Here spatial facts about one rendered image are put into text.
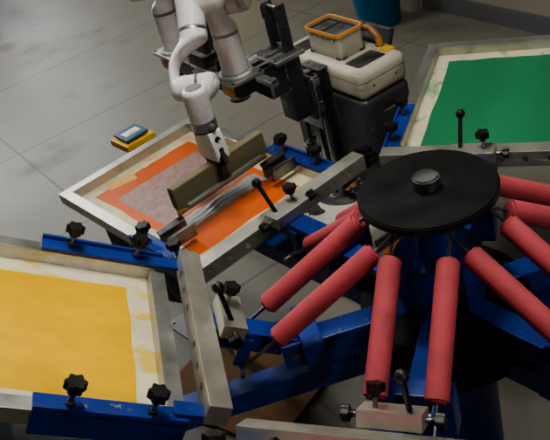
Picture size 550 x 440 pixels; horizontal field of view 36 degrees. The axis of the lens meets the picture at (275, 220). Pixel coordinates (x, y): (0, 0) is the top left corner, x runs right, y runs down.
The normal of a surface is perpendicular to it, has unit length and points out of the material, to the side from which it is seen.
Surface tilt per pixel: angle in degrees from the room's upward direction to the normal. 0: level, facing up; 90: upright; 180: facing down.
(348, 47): 92
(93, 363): 32
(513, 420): 0
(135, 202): 0
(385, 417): 58
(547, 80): 0
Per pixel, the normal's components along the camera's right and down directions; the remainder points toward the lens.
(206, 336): 0.32, -0.84
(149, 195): -0.22, -0.80
